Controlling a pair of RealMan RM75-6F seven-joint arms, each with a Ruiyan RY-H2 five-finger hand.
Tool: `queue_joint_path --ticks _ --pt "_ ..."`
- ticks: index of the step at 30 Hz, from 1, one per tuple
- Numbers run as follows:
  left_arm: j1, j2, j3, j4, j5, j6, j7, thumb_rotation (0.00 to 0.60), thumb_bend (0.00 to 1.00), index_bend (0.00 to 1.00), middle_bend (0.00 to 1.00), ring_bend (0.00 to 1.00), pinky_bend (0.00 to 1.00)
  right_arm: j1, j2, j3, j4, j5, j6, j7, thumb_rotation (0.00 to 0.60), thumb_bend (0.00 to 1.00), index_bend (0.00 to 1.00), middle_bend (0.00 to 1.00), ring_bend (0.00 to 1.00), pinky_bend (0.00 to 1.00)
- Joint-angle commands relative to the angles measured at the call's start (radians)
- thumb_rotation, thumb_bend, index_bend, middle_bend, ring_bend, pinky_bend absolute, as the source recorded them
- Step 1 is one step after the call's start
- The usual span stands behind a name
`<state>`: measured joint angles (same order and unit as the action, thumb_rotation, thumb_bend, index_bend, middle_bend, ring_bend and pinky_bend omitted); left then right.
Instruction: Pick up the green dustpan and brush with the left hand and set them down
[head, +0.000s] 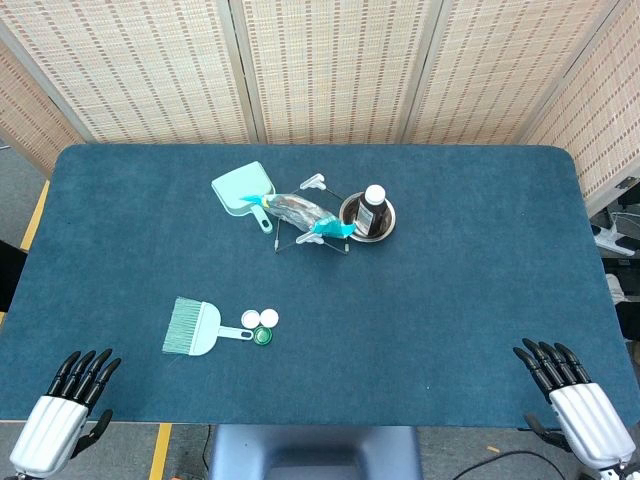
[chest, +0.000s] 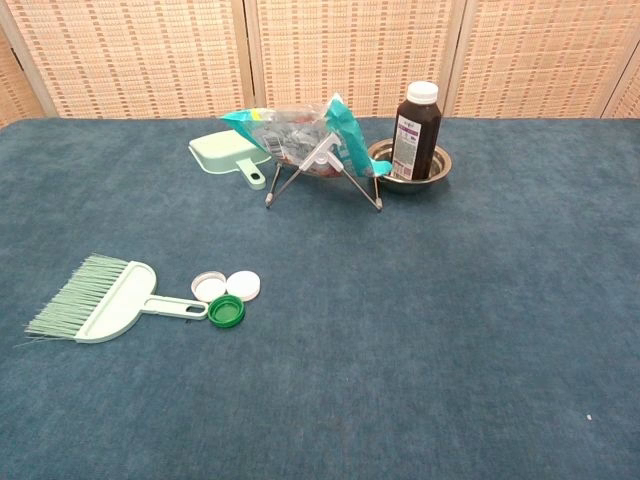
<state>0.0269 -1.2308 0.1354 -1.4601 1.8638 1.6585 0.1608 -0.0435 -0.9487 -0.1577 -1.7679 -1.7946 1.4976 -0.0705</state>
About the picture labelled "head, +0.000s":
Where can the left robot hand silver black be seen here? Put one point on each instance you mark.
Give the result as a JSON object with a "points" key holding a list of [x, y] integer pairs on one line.
{"points": [[47, 432]]}

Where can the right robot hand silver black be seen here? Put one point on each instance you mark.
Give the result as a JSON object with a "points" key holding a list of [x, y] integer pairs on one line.
{"points": [[587, 415]]}

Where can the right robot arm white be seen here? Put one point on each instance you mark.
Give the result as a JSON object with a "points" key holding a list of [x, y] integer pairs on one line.
{"points": [[607, 474]]}

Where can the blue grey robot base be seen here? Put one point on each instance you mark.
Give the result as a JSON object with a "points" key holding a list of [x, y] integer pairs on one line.
{"points": [[315, 455]]}

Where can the green bottle cap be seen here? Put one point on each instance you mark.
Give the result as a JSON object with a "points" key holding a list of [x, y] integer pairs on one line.
{"points": [[261, 336]]}

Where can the brown bottle white cap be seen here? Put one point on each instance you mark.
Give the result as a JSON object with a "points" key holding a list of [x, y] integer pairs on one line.
{"points": [[369, 212]]}

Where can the black equipment stack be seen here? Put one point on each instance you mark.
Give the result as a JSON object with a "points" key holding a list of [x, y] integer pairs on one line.
{"points": [[625, 310]]}

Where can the black bulky object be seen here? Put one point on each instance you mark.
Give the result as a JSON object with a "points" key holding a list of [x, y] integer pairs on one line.
{"points": [[11, 277]]}

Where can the white power strip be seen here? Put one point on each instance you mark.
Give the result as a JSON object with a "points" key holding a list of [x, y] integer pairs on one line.
{"points": [[612, 241]]}

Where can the blue felt table cover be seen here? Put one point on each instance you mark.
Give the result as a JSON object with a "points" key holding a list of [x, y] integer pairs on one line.
{"points": [[400, 325]]}

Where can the steel bowl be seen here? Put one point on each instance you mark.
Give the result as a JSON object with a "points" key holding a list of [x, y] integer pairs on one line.
{"points": [[382, 227]]}

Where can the bamboo screen panel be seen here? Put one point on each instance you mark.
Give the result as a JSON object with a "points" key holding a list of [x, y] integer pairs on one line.
{"points": [[25, 120], [335, 70], [140, 70], [495, 70], [600, 110]]}

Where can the mint green dustpan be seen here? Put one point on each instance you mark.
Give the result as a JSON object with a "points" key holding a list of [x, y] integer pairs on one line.
{"points": [[242, 190]]}

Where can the clear plastic bag teal ends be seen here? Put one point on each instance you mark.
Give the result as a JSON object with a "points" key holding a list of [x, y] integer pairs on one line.
{"points": [[300, 212]]}

